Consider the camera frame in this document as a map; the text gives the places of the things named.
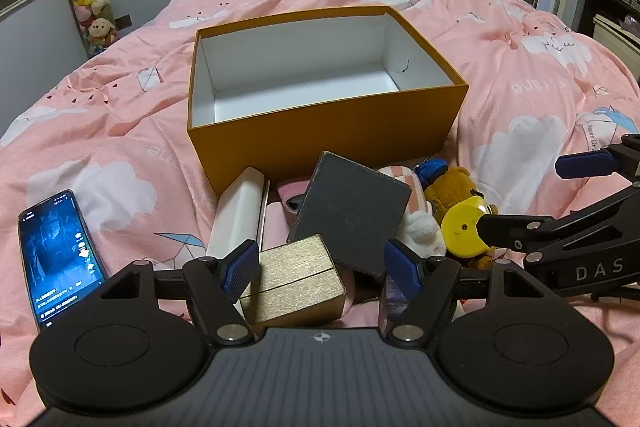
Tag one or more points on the dark grey box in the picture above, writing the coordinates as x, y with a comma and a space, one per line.
345, 212

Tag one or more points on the long white box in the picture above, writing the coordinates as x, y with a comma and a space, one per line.
235, 217

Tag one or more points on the yellow tape measure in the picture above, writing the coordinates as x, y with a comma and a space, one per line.
460, 227

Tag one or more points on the gold gift box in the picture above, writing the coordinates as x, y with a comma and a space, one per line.
290, 279

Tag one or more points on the brown teddy bear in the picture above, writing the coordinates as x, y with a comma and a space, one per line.
450, 192

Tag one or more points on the orange cardboard box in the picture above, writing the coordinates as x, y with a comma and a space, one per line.
325, 129

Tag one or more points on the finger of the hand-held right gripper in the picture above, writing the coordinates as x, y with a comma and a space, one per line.
585, 163
505, 229

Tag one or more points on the black smartphone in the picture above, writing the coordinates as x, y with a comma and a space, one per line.
55, 252

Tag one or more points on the pink wallet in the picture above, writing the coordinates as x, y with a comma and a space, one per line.
288, 191

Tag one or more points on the dark wall socket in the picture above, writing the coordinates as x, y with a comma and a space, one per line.
123, 22

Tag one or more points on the pink striped plush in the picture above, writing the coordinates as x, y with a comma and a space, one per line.
417, 202

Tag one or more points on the white plush toy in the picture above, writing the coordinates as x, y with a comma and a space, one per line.
422, 232

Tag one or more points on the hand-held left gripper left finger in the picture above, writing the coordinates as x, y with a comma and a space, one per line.
241, 269

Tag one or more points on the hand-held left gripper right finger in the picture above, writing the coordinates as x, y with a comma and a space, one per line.
400, 268

